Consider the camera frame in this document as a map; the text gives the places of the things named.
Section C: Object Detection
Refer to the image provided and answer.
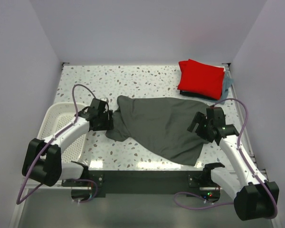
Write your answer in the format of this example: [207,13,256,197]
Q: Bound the grey t shirt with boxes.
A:
[105,95,209,166]

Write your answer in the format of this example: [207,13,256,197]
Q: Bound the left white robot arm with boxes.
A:
[21,98,114,187]

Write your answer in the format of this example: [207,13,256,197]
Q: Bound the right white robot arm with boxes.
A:
[188,106,279,221]

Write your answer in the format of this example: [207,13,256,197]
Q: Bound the folded black t shirt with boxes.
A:
[180,90,220,102]

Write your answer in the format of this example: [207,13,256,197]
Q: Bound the white plastic basket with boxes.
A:
[37,102,89,163]

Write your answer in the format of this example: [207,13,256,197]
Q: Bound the folded light blue t shirt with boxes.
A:
[220,74,234,101]

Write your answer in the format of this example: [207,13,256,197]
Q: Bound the folded red t shirt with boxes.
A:
[177,59,225,100]

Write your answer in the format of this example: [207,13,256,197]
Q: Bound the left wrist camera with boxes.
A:
[101,97,109,103]

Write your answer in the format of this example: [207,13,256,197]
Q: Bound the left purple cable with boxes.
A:
[16,84,99,205]

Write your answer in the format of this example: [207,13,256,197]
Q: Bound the aluminium frame rail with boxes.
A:
[222,62,266,174]

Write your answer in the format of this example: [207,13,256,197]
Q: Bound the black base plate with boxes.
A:
[61,170,230,199]

